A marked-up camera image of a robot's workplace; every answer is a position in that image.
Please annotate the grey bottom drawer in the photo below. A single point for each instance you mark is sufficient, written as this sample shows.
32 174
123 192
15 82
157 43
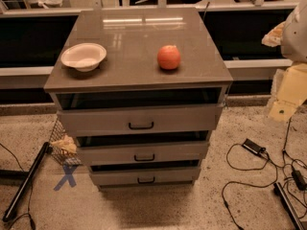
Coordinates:
141 177

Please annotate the grey drawer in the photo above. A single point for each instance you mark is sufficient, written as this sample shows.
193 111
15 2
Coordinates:
141 177
143 153
134 120

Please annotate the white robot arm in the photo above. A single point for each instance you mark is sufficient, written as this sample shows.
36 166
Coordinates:
291 37

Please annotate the grey drawer cabinet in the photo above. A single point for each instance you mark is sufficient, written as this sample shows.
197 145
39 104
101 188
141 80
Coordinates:
131 77

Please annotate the grey top drawer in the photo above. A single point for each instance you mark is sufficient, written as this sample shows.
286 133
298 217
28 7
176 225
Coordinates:
134 120

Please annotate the grey middle drawer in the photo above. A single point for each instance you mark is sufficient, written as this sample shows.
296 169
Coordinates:
143 153

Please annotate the red apple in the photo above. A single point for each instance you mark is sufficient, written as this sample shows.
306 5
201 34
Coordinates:
168 57

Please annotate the white bowl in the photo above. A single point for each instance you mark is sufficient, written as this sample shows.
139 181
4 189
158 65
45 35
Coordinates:
83 57

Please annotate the crumpled paper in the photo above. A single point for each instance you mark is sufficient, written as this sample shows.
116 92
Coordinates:
66 145

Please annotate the black power adapter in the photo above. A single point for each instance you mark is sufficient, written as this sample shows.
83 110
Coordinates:
253 147

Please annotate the blue tape cross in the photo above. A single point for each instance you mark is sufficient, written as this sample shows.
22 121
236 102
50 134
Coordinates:
68 177

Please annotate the black bar left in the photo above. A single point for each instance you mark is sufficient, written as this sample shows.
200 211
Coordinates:
11 211

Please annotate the black bar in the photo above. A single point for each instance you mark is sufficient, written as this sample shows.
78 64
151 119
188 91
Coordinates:
287 205
11 211

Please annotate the black power brick right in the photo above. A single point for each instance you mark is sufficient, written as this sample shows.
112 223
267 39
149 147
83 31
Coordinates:
299 180

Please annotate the black bar right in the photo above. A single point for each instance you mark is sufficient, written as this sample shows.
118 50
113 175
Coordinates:
287 205

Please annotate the wire mesh basket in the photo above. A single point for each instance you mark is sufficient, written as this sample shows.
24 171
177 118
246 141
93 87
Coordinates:
57 133

